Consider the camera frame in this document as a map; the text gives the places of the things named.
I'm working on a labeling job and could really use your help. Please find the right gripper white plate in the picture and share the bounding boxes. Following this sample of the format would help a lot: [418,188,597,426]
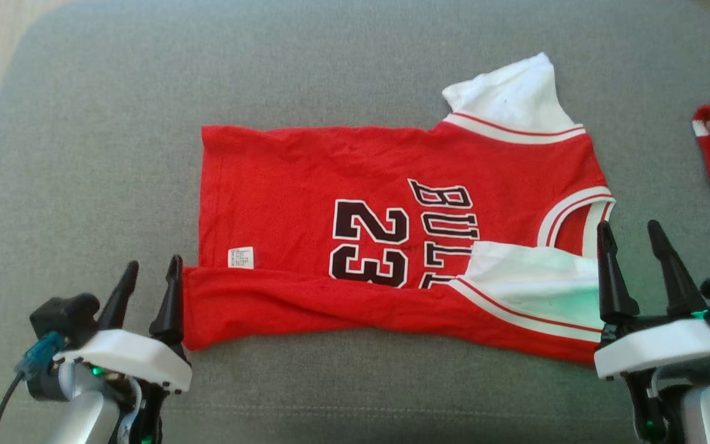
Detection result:
[594,220,710,444]

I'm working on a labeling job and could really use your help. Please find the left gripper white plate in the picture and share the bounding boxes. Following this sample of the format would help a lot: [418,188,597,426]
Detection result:
[25,255,193,444]

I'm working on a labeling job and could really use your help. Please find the red basketball jersey number 23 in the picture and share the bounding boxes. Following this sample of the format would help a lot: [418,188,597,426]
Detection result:
[181,52,617,366]

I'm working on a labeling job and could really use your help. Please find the grey sofa seat cushion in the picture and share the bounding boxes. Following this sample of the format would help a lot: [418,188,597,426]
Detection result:
[0,0,710,444]

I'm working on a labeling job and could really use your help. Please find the left black cable teal plug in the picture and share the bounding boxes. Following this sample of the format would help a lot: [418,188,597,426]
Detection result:
[0,331,67,444]

